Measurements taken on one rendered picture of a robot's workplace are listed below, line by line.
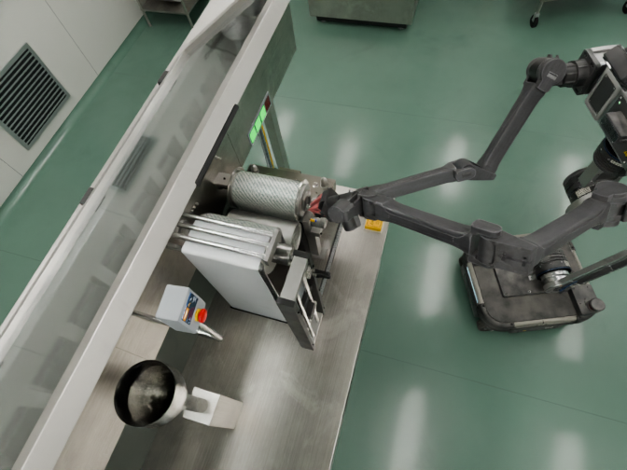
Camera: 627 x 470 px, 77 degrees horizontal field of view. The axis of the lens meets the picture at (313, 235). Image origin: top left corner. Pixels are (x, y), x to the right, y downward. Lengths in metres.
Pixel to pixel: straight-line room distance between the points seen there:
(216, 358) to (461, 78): 2.98
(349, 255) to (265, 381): 0.60
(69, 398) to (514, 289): 2.22
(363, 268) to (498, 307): 0.99
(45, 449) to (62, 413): 0.03
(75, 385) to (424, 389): 2.11
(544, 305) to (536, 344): 0.29
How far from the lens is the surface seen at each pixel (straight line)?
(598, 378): 2.78
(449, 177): 1.50
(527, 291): 2.47
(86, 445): 1.34
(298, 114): 3.44
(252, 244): 1.13
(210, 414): 1.32
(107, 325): 0.54
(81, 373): 0.53
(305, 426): 1.53
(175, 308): 0.82
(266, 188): 1.38
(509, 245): 1.02
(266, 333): 1.60
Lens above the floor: 2.42
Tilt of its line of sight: 62 degrees down
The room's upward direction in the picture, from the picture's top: 12 degrees counter-clockwise
